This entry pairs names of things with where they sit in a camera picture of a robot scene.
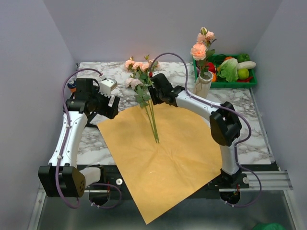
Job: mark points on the green plastic crate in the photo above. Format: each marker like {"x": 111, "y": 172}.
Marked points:
{"x": 217, "y": 60}

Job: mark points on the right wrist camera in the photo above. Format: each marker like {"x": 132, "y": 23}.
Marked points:
{"x": 153, "y": 73}

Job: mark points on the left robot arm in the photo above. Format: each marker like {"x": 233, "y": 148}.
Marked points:
{"x": 74, "y": 121}

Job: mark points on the white radish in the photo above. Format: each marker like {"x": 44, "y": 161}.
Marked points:
{"x": 246, "y": 65}

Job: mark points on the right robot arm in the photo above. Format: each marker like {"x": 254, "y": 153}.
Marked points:
{"x": 223, "y": 121}

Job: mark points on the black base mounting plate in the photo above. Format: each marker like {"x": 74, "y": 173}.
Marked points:
{"x": 223, "y": 186}

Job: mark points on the red chili pepper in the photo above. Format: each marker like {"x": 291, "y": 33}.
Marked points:
{"x": 247, "y": 80}

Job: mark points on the green cloth object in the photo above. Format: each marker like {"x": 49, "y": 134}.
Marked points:
{"x": 269, "y": 226}

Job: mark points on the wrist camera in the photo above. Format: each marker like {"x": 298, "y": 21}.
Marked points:
{"x": 153, "y": 73}
{"x": 107, "y": 86}

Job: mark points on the green lime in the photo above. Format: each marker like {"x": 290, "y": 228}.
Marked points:
{"x": 243, "y": 74}

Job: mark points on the pink flower bouquet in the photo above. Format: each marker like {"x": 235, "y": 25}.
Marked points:
{"x": 140, "y": 81}

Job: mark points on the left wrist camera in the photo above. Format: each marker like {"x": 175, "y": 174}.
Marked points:
{"x": 107, "y": 86}

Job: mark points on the orange paper flower wrap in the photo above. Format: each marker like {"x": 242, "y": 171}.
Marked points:
{"x": 159, "y": 175}

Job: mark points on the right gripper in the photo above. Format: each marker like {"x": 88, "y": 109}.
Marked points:
{"x": 155, "y": 101}

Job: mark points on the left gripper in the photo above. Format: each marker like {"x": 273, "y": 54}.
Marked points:
{"x": 110, "y": 112}

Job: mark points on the green lettuce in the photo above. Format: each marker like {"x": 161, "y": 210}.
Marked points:
{"x": 227, "y": 71}

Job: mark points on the aluminium rail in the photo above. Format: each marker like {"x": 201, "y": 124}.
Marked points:
{"x": 72, "y": 183}

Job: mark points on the red bell pepper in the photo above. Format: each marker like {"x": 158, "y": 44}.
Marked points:
{"x": 211, "y": 67}

